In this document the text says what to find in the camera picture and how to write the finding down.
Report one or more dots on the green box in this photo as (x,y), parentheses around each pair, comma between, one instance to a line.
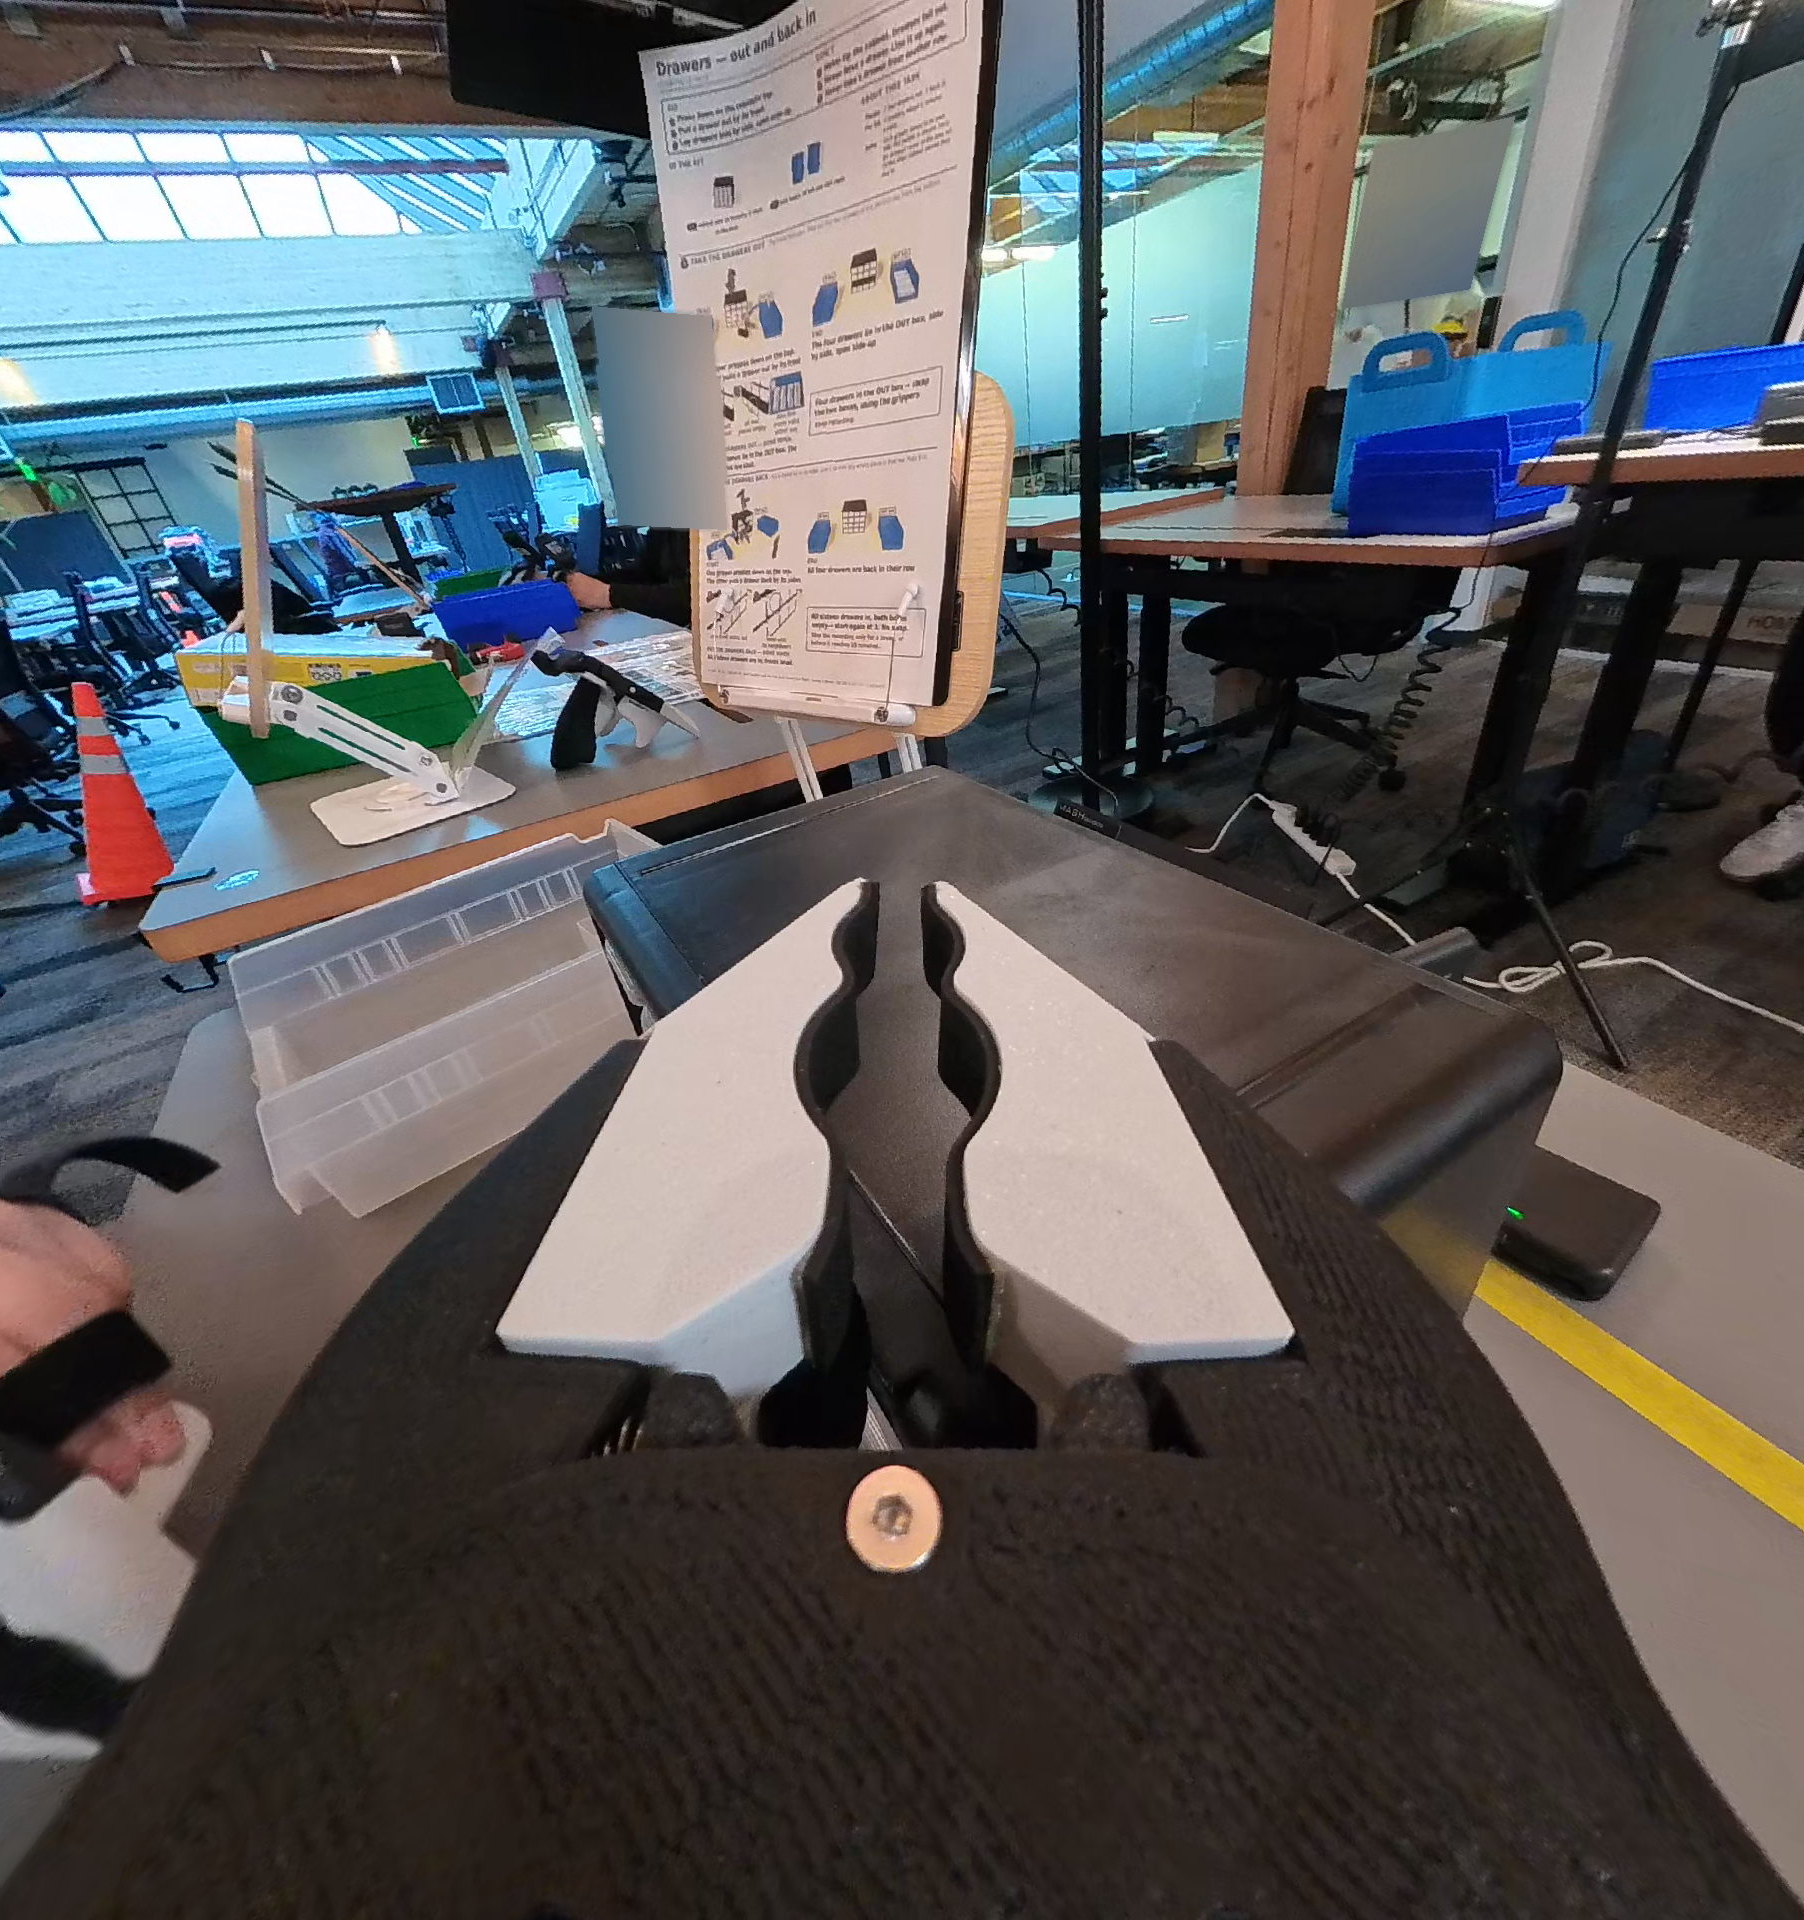
(241,751)

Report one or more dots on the black office chair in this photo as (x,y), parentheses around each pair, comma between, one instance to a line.
(1292,631)
(2,706)

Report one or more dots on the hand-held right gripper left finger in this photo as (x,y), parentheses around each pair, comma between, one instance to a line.
(678,1185)

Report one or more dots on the small blue bin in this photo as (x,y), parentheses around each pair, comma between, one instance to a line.
(506,616)

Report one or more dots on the white instruction sheet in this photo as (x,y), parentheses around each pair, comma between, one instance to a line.
(827,374)

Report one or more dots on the white power strip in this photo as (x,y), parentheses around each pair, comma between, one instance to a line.
(1315,844)

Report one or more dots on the spare pistol-grip gripper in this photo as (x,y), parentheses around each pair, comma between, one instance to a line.
(581,729)

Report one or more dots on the white tablet stand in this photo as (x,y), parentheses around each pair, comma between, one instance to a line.
(407,811)

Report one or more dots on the large clear plastic bin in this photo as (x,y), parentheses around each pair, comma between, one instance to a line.
(391,1020)

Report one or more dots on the yellow box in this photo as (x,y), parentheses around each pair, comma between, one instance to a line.
(316,659)

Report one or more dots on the orange traffic cone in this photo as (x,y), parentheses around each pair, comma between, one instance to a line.
(114,811)

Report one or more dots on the patterned sheet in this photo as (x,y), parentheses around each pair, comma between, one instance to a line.
(647,659)

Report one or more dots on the blue plastic bin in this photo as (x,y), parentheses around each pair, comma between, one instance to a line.
(1714,383)

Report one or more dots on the wooden document stand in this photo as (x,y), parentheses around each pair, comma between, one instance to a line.
(986,601)

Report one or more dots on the wood-edged grey table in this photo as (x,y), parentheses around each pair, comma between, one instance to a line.
(288,872)

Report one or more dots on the black power bank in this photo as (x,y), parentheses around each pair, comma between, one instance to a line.
(1585,1222)

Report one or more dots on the black drawer cabinet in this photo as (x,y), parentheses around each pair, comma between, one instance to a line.
(1141,929)

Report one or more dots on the wooden post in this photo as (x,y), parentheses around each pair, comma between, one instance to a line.
(1308,225)

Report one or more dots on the black overhead screen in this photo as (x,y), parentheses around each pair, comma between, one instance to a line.
(542,60)

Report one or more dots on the black pole with base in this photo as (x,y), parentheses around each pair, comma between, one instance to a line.
(1093,374)

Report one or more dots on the stack of blue bins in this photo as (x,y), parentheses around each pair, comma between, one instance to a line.
(1443,481)

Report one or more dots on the yellow tape line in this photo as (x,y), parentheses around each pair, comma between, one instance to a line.
(1667,1409)

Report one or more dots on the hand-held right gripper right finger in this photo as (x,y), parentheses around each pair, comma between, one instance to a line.
(1112,1185)

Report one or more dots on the wooden-top desk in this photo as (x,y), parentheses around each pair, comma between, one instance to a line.
(1232,525)
(1667,457)

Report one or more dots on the person's left hand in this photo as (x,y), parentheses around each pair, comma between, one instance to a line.
(17,1291)

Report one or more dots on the black tripod stand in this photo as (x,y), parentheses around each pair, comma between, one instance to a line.
(1509,864)

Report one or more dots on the thin wooden panel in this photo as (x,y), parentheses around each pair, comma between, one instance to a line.
(255,571)

